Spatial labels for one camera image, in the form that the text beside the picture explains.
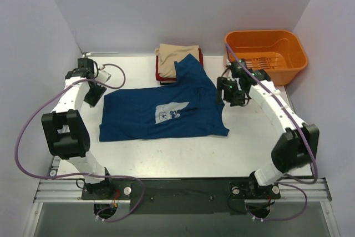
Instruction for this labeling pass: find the blue t shirt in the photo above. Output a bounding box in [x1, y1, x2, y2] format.
[99, 54, 229, 142]

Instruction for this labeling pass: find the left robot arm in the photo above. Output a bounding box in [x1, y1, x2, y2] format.
[41, 58, 114, 199]

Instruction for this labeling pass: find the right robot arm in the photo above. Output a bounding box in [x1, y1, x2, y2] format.
[217, 59, 320, 198]

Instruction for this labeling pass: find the black folded t shirt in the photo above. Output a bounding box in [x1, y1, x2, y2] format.
[159, 80, 176, 85]

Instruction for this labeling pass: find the beige folded t shirt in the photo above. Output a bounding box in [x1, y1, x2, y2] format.
[155, 43, 200, 78]

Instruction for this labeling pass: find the orange plastic basket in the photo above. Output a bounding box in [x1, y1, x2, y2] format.
[225, 30, 308, 87]

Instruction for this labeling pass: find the red folded t shirt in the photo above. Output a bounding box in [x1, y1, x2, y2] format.
[155, 48, 204, 82]

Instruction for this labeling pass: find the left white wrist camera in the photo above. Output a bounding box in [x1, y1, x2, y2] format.
[95, 70, 111, 84]

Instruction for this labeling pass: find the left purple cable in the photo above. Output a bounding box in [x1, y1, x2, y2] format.
[14, 63, 147, 223]

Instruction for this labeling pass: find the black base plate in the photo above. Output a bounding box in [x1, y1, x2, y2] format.
[82, 177, 281, 217]

